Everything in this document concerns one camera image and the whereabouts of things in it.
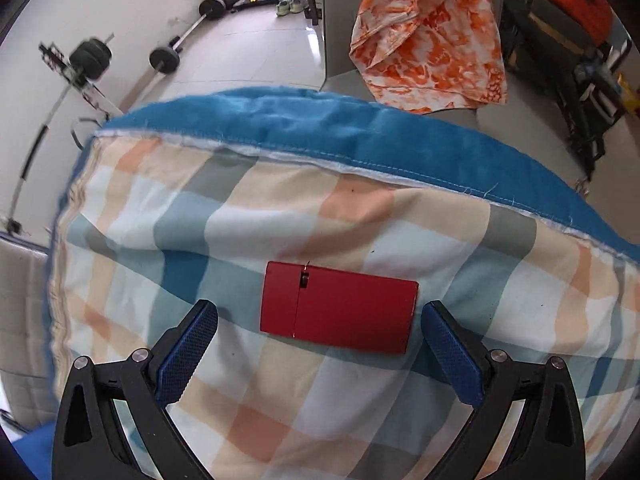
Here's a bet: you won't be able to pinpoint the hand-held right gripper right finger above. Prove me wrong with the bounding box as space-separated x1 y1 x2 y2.
421 300 586 480

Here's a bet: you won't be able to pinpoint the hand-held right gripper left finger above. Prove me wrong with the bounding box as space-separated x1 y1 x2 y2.
52 299 220 480

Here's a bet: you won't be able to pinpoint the red box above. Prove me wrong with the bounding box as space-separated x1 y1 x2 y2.
259 260 420 356

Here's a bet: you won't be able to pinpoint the checked blanket with blue underside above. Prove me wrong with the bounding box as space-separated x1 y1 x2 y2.
46 87 640 480

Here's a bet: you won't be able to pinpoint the black barbell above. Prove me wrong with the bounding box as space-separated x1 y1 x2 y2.
148 0 227 74

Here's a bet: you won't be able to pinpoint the black metal rack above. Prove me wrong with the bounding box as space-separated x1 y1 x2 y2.
504 0 632 182

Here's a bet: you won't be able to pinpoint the black dumbbell weights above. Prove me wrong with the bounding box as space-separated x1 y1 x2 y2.
68 37 112 82

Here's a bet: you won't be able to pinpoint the orange floral cloth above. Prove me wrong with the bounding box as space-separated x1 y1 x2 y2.
349 0 508 114

